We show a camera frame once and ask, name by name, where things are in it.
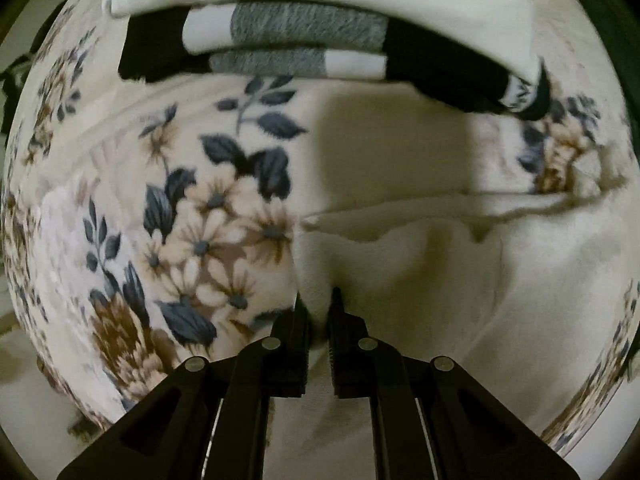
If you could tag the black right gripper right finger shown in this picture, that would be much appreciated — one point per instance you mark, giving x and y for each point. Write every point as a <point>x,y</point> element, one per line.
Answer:
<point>431,419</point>

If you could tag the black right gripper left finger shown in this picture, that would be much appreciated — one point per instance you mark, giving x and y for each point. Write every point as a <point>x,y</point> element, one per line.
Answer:
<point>206,420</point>

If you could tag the small white towel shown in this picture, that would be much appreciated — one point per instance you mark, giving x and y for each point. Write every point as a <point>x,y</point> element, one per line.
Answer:
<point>537,296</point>

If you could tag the floral bed quilt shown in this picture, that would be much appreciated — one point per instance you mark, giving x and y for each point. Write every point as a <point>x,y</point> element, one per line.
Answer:
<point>147,222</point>

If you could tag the black folded garment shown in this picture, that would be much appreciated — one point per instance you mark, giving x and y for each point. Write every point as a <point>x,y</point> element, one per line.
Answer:
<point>436,66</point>

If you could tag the grey white folded sock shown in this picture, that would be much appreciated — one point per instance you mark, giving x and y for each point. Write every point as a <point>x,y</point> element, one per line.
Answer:
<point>279,38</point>

